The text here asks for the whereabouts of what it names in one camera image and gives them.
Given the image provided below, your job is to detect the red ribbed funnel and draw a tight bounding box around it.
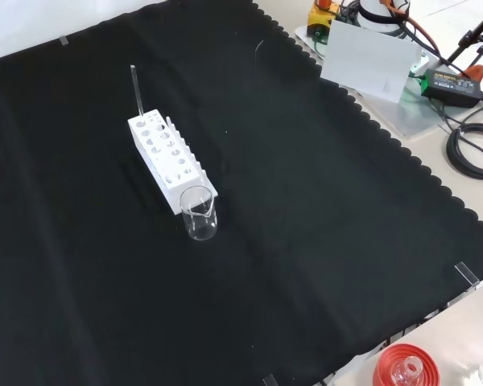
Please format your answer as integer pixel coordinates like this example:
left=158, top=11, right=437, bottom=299
left=371, top=342, right=442, bottom=386

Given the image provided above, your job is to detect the black bench cloth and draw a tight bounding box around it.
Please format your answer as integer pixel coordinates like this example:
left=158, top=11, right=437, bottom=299
left=0, top=0, right=483, bottom=386

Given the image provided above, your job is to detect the metal base plate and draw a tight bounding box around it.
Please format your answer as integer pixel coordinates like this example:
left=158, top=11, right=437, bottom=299
left=293, top=23, right=460, bottom=140

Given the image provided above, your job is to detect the orange cable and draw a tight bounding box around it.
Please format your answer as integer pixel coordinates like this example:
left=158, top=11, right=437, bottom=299
left=382, top=0, right=470, bottom=78

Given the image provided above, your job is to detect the black power adapter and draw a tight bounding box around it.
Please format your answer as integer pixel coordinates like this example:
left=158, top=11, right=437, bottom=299
left=420, top=68, right=483, bottom=109

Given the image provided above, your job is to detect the thin black adapter cable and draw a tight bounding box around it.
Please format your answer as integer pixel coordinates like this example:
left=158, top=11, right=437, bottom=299
left=437, top=95, right=483, bottom=134

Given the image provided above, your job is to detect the pale board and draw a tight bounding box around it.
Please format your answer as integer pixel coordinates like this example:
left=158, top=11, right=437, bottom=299
left=320, top=18, right=423, bottom=104

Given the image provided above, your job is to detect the small clear glass flask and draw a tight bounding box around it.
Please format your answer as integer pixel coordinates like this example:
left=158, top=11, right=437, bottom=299
left=391, top=357, right=425, bottom=386

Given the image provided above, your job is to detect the white test tube rack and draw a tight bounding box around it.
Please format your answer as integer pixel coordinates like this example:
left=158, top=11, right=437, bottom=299
left=127, top=109, right=220, bottom=216

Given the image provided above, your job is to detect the coiled black cable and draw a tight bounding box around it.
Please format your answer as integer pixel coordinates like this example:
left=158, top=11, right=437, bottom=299
left=445, top=123, right=483, bottom=180

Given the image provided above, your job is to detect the small clear glass beaker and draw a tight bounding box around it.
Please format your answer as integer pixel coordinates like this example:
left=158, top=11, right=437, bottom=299
left=179, top=184, right=220, bottom=242

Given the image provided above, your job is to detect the orange clamp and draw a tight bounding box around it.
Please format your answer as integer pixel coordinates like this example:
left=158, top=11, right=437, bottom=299
left=464, top=64, right=483, bottom=84

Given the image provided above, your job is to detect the yellow stop button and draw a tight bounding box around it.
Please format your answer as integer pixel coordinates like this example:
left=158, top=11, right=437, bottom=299
left=308, top=0, right=341, bottom=38

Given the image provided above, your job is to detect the black tripod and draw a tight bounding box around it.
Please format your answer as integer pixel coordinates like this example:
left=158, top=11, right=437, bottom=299
left=446, top=3, right=483, bottom=66

